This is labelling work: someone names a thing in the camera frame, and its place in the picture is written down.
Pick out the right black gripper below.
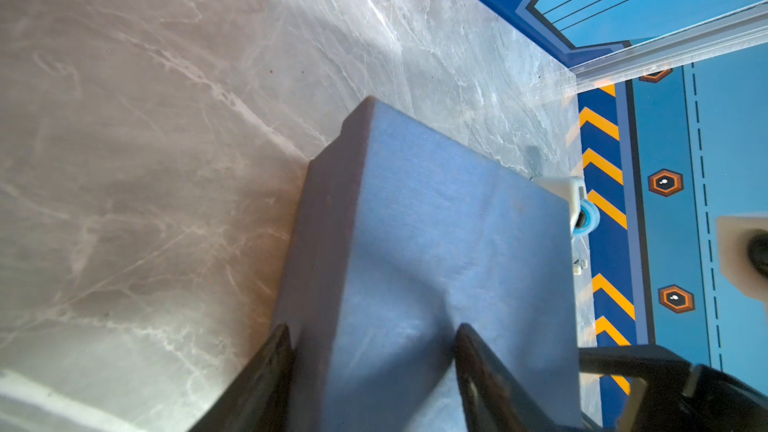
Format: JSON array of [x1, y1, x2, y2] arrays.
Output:
[[579, 344, 767, 431]]

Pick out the white tape dispenser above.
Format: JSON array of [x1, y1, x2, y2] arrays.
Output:
[[532, 176, 600, 276]]

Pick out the right aluminium corner post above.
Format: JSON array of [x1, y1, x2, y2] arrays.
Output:
[[570, 0, 767, 93]]

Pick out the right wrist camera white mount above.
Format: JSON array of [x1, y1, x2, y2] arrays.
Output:
[[716, 212, 767, 306]]

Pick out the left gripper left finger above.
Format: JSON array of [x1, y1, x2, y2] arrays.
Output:
[[190, 324, 294, 432]]

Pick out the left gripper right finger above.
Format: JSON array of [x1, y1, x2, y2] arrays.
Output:
[[455, 323, 555, 431]]

